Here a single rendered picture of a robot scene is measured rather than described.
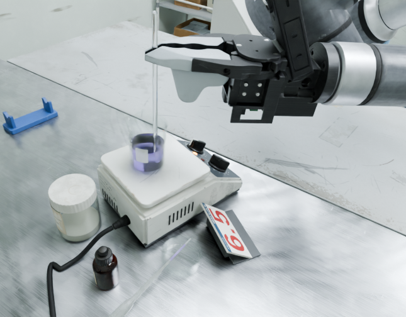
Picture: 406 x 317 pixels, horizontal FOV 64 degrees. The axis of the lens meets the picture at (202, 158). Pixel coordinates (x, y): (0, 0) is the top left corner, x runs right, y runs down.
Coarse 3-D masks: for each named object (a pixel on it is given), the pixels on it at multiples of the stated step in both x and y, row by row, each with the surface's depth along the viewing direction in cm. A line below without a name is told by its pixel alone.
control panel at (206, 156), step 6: (186, 144) 57; (204, 150) 59; (198, 156) 54; (204, 156) 55; (210, 156) 57; (204, 162) 52; (210, 168) 51; (216, 174) 50; (222, 174) 51; (228, 174) 53; (234, 174) 54
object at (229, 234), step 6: (210, 210) 48; (216, 210) 50; (216, 216) 48; (222, 216) 49; (216, 222) 46; (222, 222) 48; (228, 222) 50; (222, 228) 46; (228, 228) 48; (222, 234) 44; (228, 234) 46; (234, 234) 48; (228, 240) 44; (234, 240) 46; (234, 246) 44; (240, 246) 46; (240, 252) 44; (246, 252) 46
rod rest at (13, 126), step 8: (48, 104) 66; (32, 112) 67; (40, 112) 67; (48, 112) 67; (56, 112) 67; (8, 120) 61; (16, 120) 64; (24, 120) 64; (32, 120) 64; (40, 120) 65; (8, 128) 62; (16, 128) 62; (24, 128) 63
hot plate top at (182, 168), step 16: (176, 144) 50; (112, 160) 46; (128, 160) 46; (176, 160) 47; (192, 160) 48; (128, 176) 44; (144, 176) 44; (160, 176) 45; (176, 176) 45; (192, 176) 45; (128, 192) 42; (144, 192) 42; (160, 192) 42; (176, 192) 43
